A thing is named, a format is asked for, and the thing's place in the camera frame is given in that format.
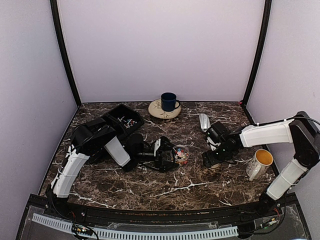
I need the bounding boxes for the white mug yellow inside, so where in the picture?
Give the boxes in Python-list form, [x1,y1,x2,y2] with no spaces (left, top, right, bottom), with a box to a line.
[246,149,274,182]

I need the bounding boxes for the beige ceramic plate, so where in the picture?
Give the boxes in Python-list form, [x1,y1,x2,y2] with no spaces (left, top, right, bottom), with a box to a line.
[148,98,182,120]

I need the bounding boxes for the black frame post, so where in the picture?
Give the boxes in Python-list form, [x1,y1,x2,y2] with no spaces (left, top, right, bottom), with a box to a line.
[50,0,82,108]
[241,0,272,108]

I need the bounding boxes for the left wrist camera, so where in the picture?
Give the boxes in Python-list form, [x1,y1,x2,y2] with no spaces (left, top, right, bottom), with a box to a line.
[153,138,161,157]

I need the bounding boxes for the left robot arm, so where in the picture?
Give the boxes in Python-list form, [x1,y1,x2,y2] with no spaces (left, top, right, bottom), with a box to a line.
[46,117,178,218]

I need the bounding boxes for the black three-compartment candy tray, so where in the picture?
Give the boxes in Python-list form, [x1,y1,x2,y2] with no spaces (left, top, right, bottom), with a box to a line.
[84,103,145,166]

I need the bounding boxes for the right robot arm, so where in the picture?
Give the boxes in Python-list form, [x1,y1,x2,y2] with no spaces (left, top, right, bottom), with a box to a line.
[202,111,320,217]

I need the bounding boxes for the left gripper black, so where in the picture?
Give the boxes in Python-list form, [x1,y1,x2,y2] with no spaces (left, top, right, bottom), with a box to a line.
[134,141,179,173]

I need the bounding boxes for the gold jar lid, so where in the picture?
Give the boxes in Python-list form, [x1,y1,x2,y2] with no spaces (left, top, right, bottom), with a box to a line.
[209,163,221,170]

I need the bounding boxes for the right black frame post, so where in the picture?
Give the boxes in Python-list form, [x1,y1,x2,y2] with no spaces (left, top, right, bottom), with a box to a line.
[241,0,272,108]

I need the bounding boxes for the metal scoop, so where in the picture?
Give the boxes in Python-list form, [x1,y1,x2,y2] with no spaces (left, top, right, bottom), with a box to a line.
[199,113,211,133]

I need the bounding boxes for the dark blue mug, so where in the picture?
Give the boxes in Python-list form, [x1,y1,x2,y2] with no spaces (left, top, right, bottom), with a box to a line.
[161,92,181,112]

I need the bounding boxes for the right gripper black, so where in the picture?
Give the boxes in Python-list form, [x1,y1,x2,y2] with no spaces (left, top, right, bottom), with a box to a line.
[202,143,235,168]

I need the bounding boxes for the clear plastic jar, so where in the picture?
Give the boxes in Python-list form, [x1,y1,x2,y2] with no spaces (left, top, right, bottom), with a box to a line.
[170,145,190,165]

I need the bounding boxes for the left black frame post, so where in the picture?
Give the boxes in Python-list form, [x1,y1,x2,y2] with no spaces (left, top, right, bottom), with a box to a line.
[50,0,82,108]

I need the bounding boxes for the white slotted cable duct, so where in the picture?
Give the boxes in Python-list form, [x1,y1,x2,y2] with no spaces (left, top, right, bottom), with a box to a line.
[31,213,239,240]

